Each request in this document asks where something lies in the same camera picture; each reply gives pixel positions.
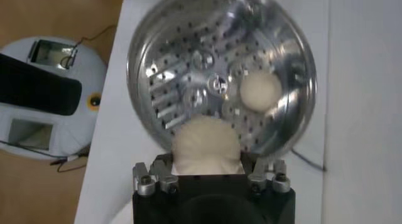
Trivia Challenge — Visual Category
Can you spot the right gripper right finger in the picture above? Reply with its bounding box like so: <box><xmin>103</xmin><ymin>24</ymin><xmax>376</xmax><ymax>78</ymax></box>
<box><xmin>241</xmin><ymin>152</ymin><xmax>292</xmax><ymax>195</ymax></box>

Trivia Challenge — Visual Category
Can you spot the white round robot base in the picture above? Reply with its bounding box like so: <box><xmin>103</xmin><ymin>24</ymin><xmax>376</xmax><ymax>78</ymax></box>
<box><xmin>0</xmin><ymin>36</ymin><xmax>108</xmax><ymax>160</ymax></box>

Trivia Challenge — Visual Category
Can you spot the steel perforated steamer basket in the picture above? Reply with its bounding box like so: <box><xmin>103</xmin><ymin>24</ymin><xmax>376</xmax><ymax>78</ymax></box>
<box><xmin>126</xmin><ymin>0</ymin><xmax>318</xmax><ymax>157</ymax></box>

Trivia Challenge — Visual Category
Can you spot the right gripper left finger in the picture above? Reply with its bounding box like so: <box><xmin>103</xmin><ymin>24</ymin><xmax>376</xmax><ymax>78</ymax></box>
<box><xmin>131</xmin><ymin>152</ymin><xmax>180</xmax><ymax>198</ymax></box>

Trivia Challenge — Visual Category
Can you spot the black cooker power cord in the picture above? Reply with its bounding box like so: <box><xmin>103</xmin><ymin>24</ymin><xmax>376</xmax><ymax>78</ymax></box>
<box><xmin>290</xmin><ymin>147</ymin><xmax>328</xmax><ymax>173</ymax></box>

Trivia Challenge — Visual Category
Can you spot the white steamed baozi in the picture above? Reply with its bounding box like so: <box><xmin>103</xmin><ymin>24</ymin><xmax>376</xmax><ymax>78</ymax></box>
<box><xmin>171</xmin><ymin>114</ymin><xmax>246</xmax><ymax>176</ymax></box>
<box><xmin>240</xmin><ymin>70</ymin><xmax>283</xmax><ymax>113</ymax></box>

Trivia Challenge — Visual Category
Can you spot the black floor cable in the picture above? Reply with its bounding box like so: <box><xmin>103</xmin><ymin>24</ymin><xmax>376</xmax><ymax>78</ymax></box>
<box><xmin>0</xmin><ymin>139</ymin><xmax>92</xmax><ymax>173</ymax></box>

